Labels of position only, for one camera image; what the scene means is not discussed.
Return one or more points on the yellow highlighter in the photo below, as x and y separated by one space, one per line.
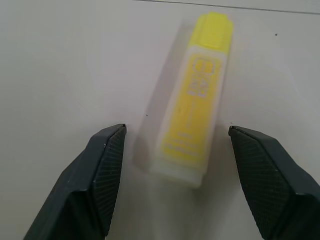
190 100

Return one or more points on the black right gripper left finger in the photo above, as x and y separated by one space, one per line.
82 190

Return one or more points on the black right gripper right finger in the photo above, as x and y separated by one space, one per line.
272 185

